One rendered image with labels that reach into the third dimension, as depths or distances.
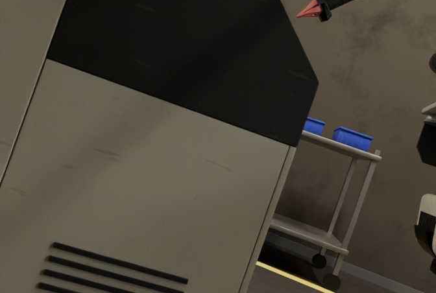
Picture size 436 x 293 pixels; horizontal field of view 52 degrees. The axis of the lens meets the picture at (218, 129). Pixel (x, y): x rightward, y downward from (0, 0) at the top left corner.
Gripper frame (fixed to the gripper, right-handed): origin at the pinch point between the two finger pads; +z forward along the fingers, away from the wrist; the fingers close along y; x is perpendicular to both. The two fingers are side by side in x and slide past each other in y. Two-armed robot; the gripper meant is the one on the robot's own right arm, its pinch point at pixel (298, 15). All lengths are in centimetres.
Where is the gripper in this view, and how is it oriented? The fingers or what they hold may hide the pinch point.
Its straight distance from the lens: 157.1
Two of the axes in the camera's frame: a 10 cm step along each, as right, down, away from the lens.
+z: -9.1, 4.1, 0.5
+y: -4.1, -9.1, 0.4
